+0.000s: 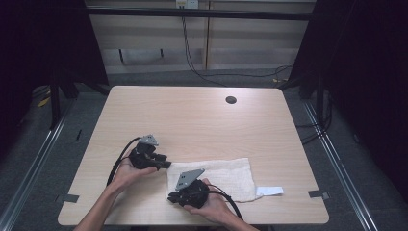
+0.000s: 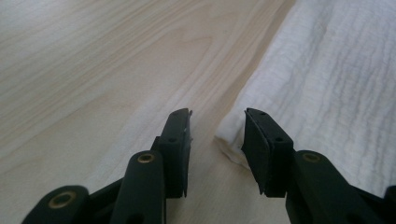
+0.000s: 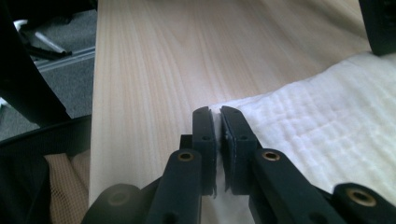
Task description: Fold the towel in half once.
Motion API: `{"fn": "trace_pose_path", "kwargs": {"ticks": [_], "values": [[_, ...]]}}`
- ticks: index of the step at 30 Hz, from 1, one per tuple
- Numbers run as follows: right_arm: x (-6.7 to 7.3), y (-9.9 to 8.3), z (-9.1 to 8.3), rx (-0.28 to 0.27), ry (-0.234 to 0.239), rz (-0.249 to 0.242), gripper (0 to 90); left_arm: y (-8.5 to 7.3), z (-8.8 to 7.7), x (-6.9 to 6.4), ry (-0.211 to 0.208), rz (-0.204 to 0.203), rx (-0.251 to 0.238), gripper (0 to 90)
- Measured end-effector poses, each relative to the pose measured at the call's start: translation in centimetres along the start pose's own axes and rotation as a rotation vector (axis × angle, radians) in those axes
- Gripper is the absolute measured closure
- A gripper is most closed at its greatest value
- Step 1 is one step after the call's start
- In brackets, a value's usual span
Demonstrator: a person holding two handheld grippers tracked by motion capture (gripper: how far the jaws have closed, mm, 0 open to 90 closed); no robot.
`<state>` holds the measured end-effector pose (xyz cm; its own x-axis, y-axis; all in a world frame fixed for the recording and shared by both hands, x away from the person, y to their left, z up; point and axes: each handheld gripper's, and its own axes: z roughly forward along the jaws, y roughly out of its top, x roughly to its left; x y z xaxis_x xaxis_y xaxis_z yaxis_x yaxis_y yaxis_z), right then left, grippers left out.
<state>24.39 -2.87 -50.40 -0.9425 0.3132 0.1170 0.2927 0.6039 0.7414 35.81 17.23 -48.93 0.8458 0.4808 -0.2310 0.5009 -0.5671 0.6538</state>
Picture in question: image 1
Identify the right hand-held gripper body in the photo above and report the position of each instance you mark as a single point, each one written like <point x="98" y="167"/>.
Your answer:
<point x="192" y="191"/>

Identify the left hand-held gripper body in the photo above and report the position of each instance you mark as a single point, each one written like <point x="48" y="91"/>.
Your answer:
<point x="142" y="157"/>

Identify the white towel with tag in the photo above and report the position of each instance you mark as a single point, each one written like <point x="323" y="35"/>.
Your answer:
<point x="224" y="176"/>

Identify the person's left hand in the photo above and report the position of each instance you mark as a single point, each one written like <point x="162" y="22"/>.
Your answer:
<point x="128" y="174"/>

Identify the person's right hand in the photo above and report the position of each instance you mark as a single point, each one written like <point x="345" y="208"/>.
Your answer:
<point x="216" y="205"/>

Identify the small black floor strip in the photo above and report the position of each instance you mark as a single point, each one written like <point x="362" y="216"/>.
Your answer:
<point x="78" y="134"/>

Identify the grey tape piece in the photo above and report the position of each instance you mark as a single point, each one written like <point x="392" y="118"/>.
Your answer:
<point x="318" y="194"/>
<point x="67" y="198"/>

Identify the dark round table grommet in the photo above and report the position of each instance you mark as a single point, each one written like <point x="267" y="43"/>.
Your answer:
<point x="231" y="99"/>

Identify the black metal stand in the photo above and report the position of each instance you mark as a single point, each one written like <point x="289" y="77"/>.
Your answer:
<point x="55" y="102"/>
<point x="319" y="99"/>

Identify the yellow floor object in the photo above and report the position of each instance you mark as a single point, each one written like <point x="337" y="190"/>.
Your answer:
<point x="43" y="102"/>

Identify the black horizontal metal bar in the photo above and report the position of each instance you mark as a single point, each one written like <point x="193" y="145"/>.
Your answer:
<point x="198" y="13"/>

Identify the dark curtain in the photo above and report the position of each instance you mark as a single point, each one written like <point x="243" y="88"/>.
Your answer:
<point x="45" y="41"/>
<point x="365" y="80"/>

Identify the metal floor rail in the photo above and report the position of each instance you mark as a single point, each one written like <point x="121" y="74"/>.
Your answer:
<point x="340" y="166"/>
<point x="32" y="166"/>

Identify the white wall socket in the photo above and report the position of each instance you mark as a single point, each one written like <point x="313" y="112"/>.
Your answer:
<point x="187" y="4"/>

